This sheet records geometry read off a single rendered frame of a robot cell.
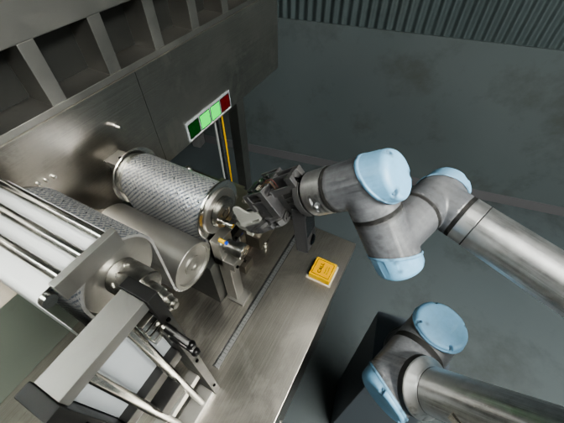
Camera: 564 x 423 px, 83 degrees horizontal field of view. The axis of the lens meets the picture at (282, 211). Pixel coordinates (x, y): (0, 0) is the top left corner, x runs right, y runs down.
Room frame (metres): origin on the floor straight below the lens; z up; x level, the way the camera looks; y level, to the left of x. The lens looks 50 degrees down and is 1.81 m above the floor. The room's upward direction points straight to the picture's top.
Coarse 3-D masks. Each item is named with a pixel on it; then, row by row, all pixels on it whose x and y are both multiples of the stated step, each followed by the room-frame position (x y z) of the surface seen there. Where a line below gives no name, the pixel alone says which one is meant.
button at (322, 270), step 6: (318, 258) 0.55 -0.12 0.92; (318, 264) 0.53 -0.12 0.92; (324, 264) 0.53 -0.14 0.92; (330, 264) 0.53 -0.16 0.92; (336, 264) 0.53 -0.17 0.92; (312, 270) 0.51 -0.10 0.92; (318, 270) 0.51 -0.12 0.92; (324, 270) 0.51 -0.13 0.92; (330, 270) 0.51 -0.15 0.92; (312, 276) 0.50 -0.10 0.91; (318, 276) 0.49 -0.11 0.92; (324, 276) 0.49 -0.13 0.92; (330, 276) 0.49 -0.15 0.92; (324, 282) 0.48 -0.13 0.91
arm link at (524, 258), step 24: (432, 192) 0.34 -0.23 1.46; (456, 192) 0.34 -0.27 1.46; (456, 216) 0.31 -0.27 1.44; (480, 216) 0.30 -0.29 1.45; (504, 216) 0.30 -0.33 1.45; (456, 240) 0.29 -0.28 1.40; (480, 240) 0.27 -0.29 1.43; (504, 240) 0.26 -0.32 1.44; (528, 240) 0.26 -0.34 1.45; (504, 264) 0.24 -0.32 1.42; (528, 264) 0.23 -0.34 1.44; (552, 264) 0.22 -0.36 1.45; (528, 288) 0.21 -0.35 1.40; (552, 288) 0.20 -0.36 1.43
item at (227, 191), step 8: (128, 160) 0.59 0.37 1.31; (120, 176) 0.56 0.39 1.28; (120, 184) 0.55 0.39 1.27; (216, 192) 0.49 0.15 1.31; (224, 192) 0.50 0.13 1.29; (232, 192) 0.53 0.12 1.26; (216, 200) 0.47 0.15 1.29; (208, 208) 0.45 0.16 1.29; (208, 216) 0.44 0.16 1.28; (208, 224) 0.44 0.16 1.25
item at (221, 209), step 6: (222, 198) 0.49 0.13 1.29; (228, 198) 0.49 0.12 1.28; (216, 204) 0.47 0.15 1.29; (222, 204) 0.47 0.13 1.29; (228, 204) 0.49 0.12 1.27; (234, 204) 0.50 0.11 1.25; (216, 210) 0.46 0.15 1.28; (222, 210) 0.47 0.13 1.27; (228, 210) 0.48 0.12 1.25; (216, 216) 0.45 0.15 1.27; (222, 216) 0.47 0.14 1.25; (228, 216) 0.48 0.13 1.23; (216, 222) 0.44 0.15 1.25
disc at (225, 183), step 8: (216, 184) 0.50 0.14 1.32; (224, 184) 0.51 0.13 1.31; (232, 184) 0.54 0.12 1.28; (208, 192) 0.47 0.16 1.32; (208, 200) 0.46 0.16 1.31; (200, 208) 0.44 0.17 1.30; (200, 216) 0.43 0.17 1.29; (200, 224) 0.43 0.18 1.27; (200, 232) 0.42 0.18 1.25; (208, 232) 0.44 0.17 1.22
